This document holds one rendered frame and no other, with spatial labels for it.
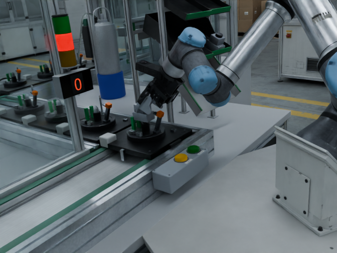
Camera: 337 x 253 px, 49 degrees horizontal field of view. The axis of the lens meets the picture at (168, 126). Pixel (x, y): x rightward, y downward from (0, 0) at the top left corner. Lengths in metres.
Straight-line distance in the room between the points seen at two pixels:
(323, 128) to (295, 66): 4.61
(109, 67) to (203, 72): 1.25
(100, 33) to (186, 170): 1.24
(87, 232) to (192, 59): 0.54
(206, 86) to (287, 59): 4.60
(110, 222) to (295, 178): 0.50
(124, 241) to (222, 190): 0.36
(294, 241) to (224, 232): 0.17
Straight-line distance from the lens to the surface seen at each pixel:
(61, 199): 1.14
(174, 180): 1.08
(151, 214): 1.09
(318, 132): 0.97
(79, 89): 1.21
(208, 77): 1.01
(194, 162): 1.15
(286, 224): 1.04
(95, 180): 1.19
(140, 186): 1.09
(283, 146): 1.02
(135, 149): 1.23
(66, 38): 1.18
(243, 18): 10.26
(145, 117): 1.28
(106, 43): 2.18
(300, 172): 1.00
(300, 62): 5.53
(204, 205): 1.11
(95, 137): 1.38
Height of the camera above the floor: 1.47
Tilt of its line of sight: 21 degrees down
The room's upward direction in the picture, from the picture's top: 5 degrees counter-clockwise
